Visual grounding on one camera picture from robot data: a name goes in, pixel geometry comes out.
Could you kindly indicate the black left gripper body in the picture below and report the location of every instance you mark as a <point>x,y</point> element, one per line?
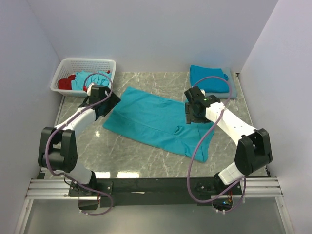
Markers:
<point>107,90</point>

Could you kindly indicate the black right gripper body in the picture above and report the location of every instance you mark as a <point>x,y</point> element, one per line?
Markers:
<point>193,110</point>

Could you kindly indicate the teal t-shirt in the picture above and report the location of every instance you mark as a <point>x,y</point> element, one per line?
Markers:
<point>159,122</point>
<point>205,79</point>

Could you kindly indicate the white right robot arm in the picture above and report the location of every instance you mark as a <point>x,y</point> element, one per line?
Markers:
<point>253,145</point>

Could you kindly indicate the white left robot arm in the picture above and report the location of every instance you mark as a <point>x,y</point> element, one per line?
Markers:
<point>58,146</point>

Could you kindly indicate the crumpled light blue shirt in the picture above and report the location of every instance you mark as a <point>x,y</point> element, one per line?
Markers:
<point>86,78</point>

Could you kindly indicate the folded teal t-shirt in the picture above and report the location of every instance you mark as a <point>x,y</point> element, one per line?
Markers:
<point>205,79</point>

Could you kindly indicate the red shirt in basket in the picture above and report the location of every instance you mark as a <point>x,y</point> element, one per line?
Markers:
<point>65,83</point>

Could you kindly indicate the folded grey-blue t-shirt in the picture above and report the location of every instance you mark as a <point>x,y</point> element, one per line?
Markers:
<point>232,92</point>

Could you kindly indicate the white plastic laundry basket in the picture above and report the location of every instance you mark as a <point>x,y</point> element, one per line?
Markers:
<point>70,66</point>

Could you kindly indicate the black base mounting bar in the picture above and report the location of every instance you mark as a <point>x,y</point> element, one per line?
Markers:
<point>159,191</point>

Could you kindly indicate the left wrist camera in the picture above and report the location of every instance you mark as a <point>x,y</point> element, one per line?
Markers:
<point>87,89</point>

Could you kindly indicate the aluminium rail frame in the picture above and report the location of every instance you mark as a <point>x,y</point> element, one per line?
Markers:
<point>49,210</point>

